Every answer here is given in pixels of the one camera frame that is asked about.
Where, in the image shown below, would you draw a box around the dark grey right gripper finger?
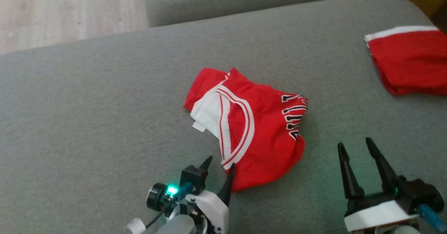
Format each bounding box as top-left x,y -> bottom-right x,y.
366,137 -> 398,192
338,142 -> 365,199

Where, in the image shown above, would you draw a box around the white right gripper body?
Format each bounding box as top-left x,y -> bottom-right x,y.
344,189 -> 419,233

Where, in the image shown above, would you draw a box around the red and white jersey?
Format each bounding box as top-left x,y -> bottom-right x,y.
184,67 -> 308,192

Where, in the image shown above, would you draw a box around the large grey sofa seat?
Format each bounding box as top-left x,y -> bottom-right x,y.
0,0 -> 447,234

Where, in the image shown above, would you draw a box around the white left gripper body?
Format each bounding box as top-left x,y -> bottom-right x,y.
180,190 -> 230,234

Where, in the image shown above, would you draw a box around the grey sofa seat cushion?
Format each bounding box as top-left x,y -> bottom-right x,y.
145,0 -> 350,28

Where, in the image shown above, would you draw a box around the red shorts with white stripe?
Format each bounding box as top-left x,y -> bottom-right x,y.
364,25 -> 447,96

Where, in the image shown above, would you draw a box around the blue cable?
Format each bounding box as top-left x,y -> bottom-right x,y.
418,204 -> 447,234

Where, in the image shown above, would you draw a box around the thin black cable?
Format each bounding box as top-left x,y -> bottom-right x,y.
145,201 -> 177,228

